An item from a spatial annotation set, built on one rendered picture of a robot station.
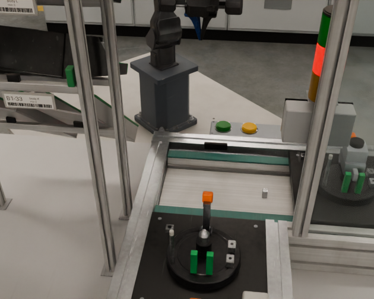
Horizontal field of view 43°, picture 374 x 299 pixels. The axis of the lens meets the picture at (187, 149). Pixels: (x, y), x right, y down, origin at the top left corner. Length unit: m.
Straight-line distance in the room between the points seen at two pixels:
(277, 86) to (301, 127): 2.66
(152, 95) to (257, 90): 2.13
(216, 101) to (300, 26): 2.61
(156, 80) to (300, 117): 0.56
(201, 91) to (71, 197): 0.65
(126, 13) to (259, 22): 1.13
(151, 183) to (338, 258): 0.44
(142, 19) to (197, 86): 2.54
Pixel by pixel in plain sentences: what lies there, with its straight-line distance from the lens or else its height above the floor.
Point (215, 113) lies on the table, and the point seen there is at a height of 0.86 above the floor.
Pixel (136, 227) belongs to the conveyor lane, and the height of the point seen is 0.96.
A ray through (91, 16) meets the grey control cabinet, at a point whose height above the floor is 0.18.
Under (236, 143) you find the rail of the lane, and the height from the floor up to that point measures 0.96.
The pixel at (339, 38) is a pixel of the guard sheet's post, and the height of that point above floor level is 1.39.
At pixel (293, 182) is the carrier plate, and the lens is 1.11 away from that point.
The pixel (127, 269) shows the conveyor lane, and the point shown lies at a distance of 0.94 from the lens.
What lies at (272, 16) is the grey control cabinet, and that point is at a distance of 4.09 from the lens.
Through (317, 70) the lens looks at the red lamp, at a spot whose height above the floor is 1.32.
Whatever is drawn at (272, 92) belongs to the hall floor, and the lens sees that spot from 3.44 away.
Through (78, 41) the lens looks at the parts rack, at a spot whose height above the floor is 1.39.
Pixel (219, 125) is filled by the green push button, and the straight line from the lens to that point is 1.27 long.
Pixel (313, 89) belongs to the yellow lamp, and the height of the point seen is 1.28.
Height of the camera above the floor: 1.67
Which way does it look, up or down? 37 degrees down
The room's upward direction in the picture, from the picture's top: straight up
